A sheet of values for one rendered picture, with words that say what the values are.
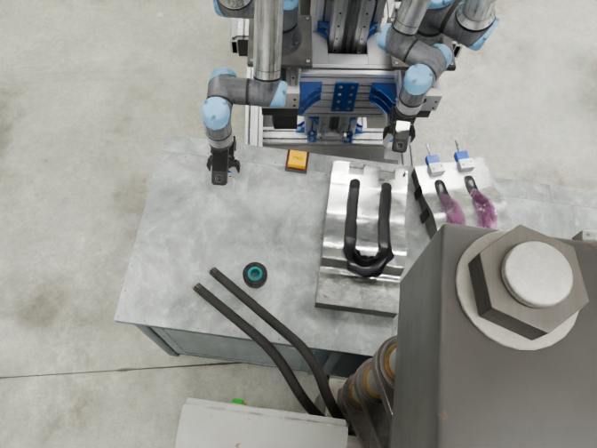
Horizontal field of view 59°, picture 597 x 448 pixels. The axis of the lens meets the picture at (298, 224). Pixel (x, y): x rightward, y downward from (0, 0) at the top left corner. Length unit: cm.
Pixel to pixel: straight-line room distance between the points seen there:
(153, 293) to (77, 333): 96
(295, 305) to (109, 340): 115
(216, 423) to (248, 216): 97
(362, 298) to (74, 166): 185
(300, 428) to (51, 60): 286
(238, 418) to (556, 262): 67
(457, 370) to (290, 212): 140
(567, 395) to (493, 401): 7
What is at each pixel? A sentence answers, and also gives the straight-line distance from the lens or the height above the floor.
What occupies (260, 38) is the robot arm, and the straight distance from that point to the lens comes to 145.
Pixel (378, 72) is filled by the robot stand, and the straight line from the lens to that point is 200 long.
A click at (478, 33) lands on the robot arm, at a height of 124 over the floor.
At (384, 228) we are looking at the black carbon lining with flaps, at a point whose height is 89.
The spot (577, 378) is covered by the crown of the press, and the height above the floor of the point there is 201.
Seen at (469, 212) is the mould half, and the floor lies 90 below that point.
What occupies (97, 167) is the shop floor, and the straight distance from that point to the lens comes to 299.
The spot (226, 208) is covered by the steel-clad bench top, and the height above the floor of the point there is 80.
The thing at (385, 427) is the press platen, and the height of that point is 129.
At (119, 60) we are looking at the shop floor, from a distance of 336.
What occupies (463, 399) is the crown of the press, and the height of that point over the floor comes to 200.
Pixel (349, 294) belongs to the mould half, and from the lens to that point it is 169.
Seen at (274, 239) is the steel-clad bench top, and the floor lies 80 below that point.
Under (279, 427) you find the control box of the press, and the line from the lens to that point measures 100.
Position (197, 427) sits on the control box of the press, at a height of 147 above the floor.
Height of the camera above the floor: 247
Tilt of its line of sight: 67 degrees down
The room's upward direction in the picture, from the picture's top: 5 degrees clockwise
